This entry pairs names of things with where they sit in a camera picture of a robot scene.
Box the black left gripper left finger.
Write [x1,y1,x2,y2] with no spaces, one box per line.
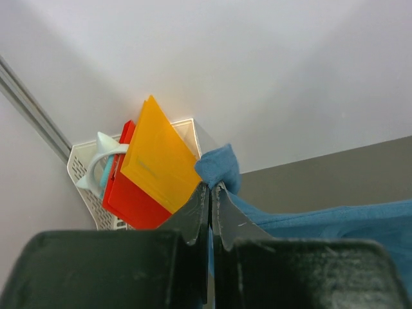
[1,185,209,308]

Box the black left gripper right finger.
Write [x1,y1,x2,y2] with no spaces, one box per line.
[211,185,411,308]

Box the blue t shirt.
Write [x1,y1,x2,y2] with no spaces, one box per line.
[194,144,411,290]

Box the red plastic board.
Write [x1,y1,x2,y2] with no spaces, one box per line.
[102,119,173,230]

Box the orange plastic board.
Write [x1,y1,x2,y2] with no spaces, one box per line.
[121,96,201,214]

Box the white perforated plastic basket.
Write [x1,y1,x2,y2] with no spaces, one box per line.
[66,118,217,231]

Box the light blue plastic ring tool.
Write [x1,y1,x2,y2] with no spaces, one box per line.
[75,131,131,196]

